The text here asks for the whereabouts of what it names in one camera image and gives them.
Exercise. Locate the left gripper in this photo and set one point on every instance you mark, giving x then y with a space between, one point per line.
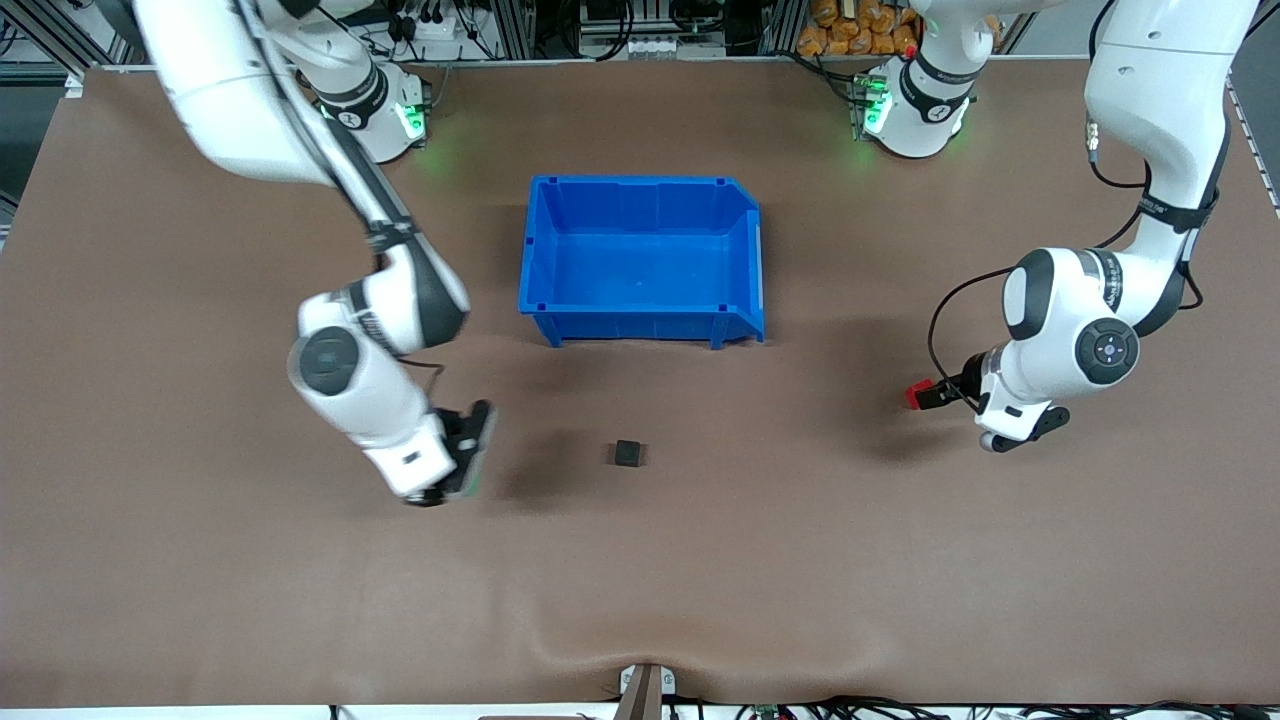
967 385

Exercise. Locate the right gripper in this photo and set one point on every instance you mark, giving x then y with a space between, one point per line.
452 423

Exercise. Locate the small red cube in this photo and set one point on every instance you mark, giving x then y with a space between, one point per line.
916 394

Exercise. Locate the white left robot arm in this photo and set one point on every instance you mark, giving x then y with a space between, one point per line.
1150 80

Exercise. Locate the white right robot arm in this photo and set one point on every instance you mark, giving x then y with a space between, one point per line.
230 90

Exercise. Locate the small black cube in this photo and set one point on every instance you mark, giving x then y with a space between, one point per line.
628 454

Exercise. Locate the blue plastic storage bin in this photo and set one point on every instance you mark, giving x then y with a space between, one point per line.
640 260

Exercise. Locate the brown table mat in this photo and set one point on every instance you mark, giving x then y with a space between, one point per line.
700 580

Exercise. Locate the metal table edge clamp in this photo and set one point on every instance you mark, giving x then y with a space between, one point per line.
645 688

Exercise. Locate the orange snack bags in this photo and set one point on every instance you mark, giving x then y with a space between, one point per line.
850 28

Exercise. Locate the white power strip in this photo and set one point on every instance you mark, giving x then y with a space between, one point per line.
440 26

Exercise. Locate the aluminium table edge rail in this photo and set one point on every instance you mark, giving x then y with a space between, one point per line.
1255 140

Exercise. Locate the aluminium frame post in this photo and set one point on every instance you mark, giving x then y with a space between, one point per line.
780 28
517 28

